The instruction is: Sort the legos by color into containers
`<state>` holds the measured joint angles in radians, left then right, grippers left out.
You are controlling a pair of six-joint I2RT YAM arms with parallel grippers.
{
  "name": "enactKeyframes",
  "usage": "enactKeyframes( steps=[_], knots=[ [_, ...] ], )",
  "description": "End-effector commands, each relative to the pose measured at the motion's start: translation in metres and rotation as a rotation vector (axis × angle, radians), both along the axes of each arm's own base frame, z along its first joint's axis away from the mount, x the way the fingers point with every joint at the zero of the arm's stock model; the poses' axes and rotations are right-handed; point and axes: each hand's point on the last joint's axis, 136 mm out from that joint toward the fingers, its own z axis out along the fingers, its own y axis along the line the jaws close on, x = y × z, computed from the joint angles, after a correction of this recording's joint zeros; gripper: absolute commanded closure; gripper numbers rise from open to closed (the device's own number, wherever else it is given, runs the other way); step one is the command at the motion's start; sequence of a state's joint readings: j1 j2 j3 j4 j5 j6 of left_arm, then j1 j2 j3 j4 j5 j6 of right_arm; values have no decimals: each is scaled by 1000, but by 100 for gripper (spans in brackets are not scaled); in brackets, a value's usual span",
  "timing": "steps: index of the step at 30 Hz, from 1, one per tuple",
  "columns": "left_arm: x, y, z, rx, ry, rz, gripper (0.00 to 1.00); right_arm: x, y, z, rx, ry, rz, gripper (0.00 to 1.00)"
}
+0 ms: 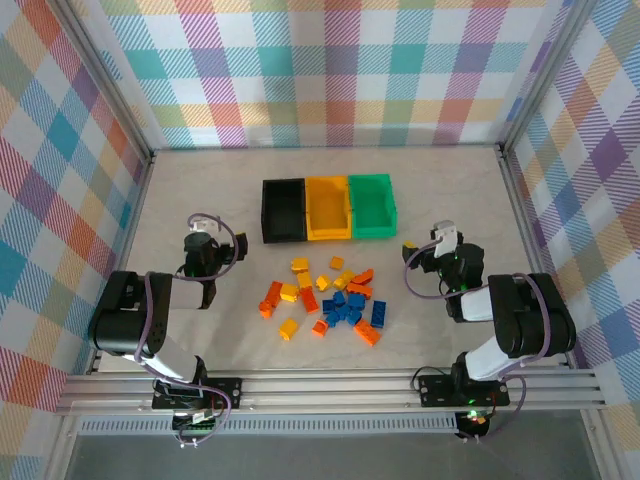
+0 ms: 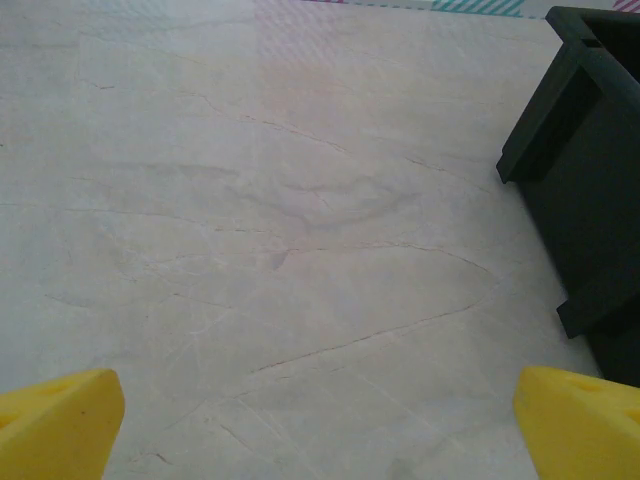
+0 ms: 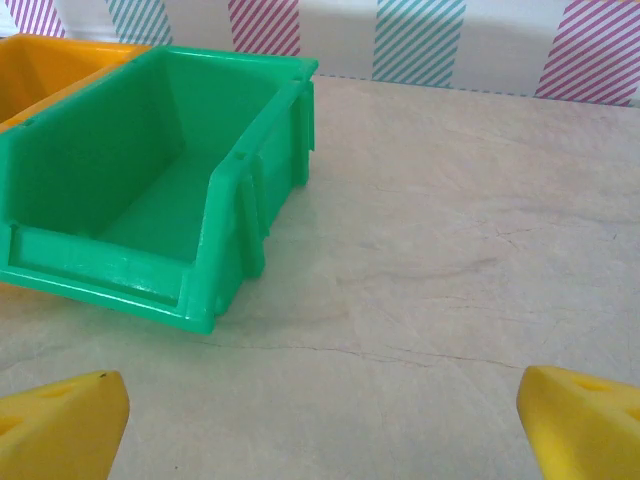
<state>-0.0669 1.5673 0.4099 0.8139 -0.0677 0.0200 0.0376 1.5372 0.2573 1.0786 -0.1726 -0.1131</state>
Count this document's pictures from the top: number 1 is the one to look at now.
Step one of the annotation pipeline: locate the black plastic bin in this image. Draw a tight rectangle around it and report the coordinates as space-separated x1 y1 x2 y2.
261 177 308 245

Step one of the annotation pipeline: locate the green plastic bin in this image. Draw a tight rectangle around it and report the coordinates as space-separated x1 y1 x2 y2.
347 172 400 240

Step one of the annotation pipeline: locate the yellow plastic bin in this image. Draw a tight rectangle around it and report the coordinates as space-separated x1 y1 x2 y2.
304 174 355 242

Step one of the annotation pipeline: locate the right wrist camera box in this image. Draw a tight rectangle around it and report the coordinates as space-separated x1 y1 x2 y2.
429 219 459 259

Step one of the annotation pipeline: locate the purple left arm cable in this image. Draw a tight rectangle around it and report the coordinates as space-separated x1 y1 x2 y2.
134 212 239 449

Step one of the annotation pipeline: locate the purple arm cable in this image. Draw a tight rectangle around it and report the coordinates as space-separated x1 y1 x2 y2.
403 238 555 444
134 212 239 449

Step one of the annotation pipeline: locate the aluminium side rail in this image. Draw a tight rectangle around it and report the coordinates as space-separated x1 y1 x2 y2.
87 149 156 376
499 147 574 369

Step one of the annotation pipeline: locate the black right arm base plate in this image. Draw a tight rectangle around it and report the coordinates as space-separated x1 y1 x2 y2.
417 372 512 407

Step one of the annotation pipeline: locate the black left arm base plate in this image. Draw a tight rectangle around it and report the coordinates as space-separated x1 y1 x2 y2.
151 377 245 411

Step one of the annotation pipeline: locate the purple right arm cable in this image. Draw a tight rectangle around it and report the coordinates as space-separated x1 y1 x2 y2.
403 238 555 444

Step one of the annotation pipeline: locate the aluminium mounting rail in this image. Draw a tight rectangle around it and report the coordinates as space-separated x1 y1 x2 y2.
54 367 609 416

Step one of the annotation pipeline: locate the grey slotted cable duct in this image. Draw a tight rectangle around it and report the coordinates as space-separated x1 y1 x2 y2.
78 418 459 435

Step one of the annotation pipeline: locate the aluminium frame post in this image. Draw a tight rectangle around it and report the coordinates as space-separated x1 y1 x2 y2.
499 0 599 151
52 0 154 166

